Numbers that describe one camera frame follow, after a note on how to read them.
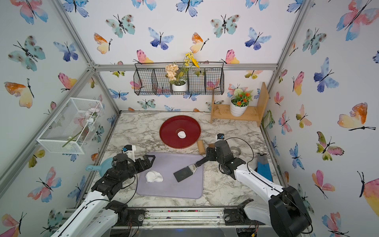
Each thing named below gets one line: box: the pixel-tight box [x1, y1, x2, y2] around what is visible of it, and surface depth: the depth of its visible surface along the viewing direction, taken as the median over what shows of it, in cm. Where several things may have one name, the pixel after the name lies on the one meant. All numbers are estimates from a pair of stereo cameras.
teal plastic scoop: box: [85, 157, 114, 178], surface depth 92 cm
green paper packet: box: [262, 109, 275, 130], surface depth 112 cm
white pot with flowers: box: [165, 51, 200, 92], surface depth 87 cm
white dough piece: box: [145, 170, 164, 184], surface depth 86 cm
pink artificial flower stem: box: [62, 107, 101, 148], surface depth 73 cm
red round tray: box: [159, 115, 201, 150], surface depth 113 cm
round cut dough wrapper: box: [177, 130, 187, 139], surface depth 109 cm
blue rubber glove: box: [256, 152, 274, 182], surface depth 92 cm
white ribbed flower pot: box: [229, 96, 249, 118], surface depth 106 cm
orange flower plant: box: [230, 87, 254, 108], surface depth 101 cm
